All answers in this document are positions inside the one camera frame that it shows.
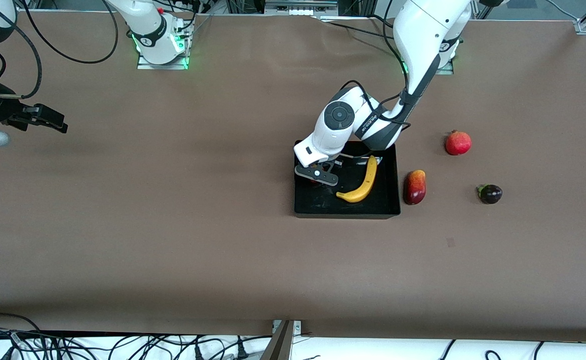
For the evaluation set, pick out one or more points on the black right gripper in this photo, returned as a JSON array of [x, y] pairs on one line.
[[3, 111]]

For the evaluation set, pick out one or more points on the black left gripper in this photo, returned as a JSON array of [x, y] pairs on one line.
[[337, 166]]

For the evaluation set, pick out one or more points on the yellow banana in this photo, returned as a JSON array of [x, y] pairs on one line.
[[368, 181]]

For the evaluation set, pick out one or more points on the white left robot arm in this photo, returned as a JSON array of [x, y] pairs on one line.
[[338, 117]]

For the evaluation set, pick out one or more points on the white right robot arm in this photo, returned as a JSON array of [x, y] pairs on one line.
[[147, 25]]

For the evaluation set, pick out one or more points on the black rectangular plastic tray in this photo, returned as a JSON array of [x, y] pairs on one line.
[[323, 206]]

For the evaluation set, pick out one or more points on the red yellow mango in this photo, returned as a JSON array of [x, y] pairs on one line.
[[415, 187]]

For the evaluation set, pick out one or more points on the red pomegranate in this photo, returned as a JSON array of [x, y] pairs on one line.
[[458, 143]]

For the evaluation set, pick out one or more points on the white power strip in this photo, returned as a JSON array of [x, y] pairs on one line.
[[298, 10]]

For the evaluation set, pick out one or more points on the dark purple mangosteen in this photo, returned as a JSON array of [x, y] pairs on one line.
[[491, 194]]

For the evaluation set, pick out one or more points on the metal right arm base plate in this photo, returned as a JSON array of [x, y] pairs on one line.
[[145, 65]]

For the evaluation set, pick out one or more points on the metal table edge bracket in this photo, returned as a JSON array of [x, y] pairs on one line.
[[285, 335]]

